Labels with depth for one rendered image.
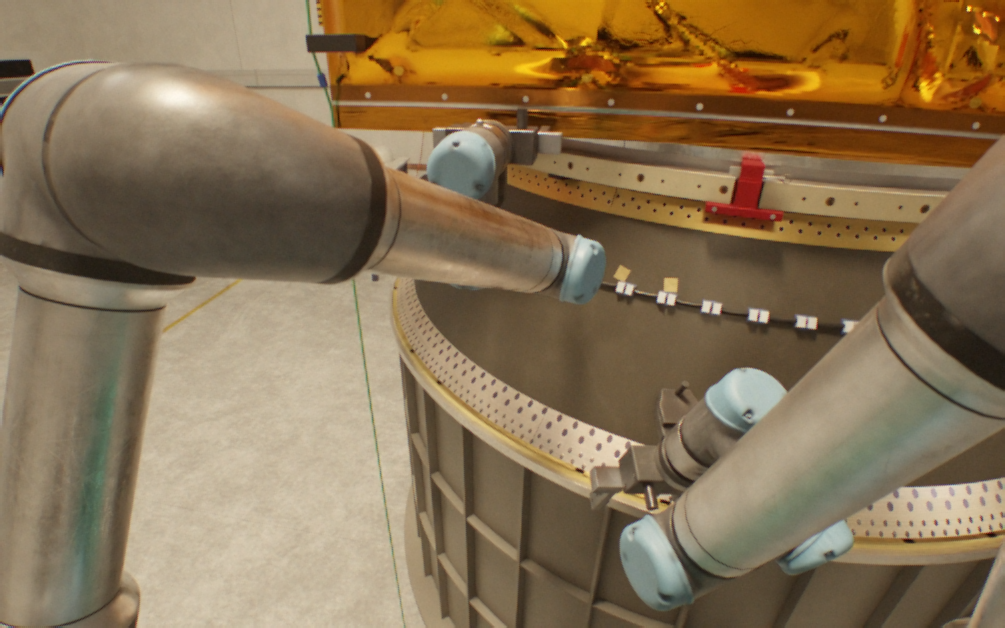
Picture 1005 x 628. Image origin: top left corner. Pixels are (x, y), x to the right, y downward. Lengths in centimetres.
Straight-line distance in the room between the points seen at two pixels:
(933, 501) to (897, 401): 90
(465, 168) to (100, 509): 44
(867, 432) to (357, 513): 237
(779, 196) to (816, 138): 14
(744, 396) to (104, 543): 55
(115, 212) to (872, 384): 37
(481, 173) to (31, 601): 52
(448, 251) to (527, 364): 74
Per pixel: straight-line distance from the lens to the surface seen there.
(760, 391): 56
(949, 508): 120
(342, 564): 239
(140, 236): 30
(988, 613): 49
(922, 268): 26
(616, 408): 101
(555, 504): 116
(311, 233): 28
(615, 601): 132
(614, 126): 99
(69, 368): 40
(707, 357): 98
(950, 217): 26
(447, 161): 58
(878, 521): 112
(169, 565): 266
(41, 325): 41
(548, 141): 79
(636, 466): 67
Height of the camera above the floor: 189
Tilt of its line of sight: 28 degrees down
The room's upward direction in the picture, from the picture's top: 1 degrees clockwise
